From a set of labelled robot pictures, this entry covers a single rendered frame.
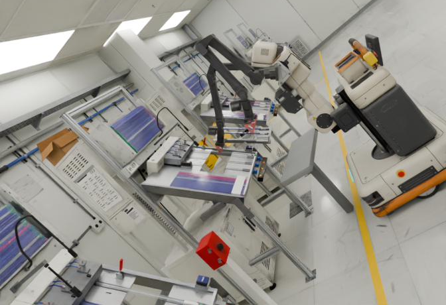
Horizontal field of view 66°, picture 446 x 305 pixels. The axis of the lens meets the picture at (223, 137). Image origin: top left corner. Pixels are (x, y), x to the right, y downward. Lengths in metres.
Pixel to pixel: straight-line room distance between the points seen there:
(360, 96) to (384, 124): 0.22
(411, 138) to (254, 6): 8.18
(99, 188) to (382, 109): 1.92
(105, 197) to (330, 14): 8.37
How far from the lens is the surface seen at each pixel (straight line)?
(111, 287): 1.73
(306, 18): 9.97
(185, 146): 2.81
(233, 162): 2.67
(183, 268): 2.75
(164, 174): 2.53
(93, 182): 2.60
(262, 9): 10.01
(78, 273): 1.74
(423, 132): 2.28
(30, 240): 1.80
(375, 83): 2.12
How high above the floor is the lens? 1.42
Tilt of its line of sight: 9 degrees down
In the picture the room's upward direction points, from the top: 43 degrees counter-clockwise
